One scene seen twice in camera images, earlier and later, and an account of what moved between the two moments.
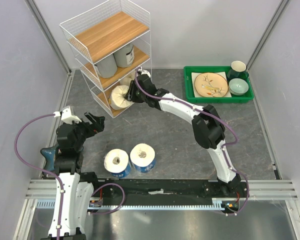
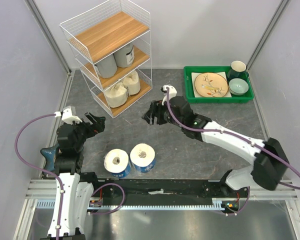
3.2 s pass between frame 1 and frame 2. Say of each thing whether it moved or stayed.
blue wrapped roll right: stayed
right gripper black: moved
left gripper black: stayed
